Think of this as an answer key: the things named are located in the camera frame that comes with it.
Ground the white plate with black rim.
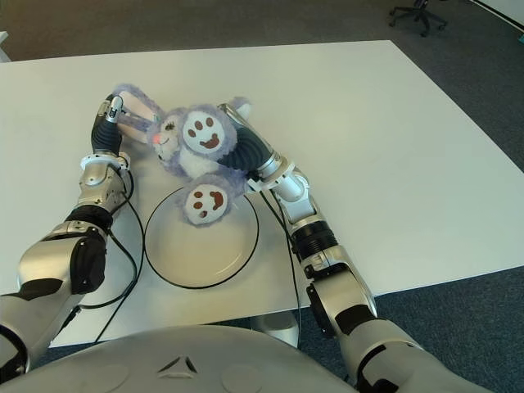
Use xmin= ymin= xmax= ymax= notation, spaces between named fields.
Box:
xmin=143 ymin=186 xmax=260 ymax=290

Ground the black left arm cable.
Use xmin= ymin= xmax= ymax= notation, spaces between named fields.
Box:
xmin=69 ymin=171 xmax=145 ymax=343

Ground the black office chair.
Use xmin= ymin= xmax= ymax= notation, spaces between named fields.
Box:
xmin=388 ymin=0 xmax=448 ymax=38

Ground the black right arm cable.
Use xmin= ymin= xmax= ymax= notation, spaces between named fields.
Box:
xmin=261 ymin=190 xmax=305 ymax=349

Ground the silver robot torso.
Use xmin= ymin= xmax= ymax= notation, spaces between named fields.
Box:
xmin=0 ymin=325 xmax=357 ymax=393

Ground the grey table base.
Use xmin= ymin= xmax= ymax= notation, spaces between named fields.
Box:
xmin=249 ymin=313 xmax=302 ymax=349

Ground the purple plush bunny doll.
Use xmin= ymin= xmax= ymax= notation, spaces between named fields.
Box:
xmin=112 ymin=84 xmax=253 ymax=227

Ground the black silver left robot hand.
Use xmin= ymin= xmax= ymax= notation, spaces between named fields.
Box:
xmin=89 ymin=93 xmax=126 ymax=159

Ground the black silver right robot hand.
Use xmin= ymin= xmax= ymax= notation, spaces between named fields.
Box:
xmin=219 ymin=102 xmax=283 ymax=177

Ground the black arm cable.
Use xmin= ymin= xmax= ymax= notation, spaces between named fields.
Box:
xmin=261 ymin=190 xmax=305 ymax=349
xmin=69 ymin=171 xmax=145 ymax=343

